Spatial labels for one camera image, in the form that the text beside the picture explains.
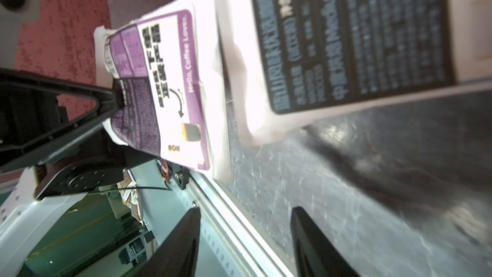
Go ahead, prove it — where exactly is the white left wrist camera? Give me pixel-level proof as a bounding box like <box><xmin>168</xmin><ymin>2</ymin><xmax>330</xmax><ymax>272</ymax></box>
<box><xmin>1</xmin><ymin>0</ymin><xmax>41</xmax><ymax>69</ymax></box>

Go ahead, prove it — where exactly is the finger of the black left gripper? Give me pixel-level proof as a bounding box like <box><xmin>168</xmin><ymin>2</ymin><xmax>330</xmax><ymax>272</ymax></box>
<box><xmin>1</xmin><ymin>68</ymin><xmax>124</xmax><ymax>173</ymax></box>

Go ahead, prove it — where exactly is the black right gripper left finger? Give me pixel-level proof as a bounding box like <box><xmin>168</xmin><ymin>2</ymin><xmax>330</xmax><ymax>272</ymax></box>
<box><xmin>136</xmin><ymin>207</ymin><xmax>201</xmax><ymax>277</ymax></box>

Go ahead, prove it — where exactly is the purple coffee bag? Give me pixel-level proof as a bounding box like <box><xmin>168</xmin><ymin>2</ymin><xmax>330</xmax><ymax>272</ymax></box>
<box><xmin>94</xmin><ymin>0</ymin><xmax>233</xmax><ymax>182</ymax></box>

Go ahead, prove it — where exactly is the aluminium mounting rail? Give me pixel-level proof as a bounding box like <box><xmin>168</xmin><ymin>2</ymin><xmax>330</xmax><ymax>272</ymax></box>
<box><xmin>126</xmin><ymin>157</ymin><xmax>297</xmax><ymax>277</ymax></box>

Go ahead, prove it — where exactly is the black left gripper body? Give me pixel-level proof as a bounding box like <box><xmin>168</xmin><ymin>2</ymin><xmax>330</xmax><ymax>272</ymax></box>
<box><xmin>0</xmin><ymin>95</ymin><xmax>158</xmax><ymax>201</ymax></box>

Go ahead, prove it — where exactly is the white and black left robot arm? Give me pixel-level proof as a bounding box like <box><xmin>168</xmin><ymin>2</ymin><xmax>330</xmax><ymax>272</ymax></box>
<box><xmin>1</xmin><ymin>68</ymin><xmax>152</xmax><ymax>276</ymax></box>

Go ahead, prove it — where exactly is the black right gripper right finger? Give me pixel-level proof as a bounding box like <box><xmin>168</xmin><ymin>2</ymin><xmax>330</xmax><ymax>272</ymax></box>
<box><xmin>290</xmin><ymin>206</ymin><xmax>359</xmax><ymax>277</ymax></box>

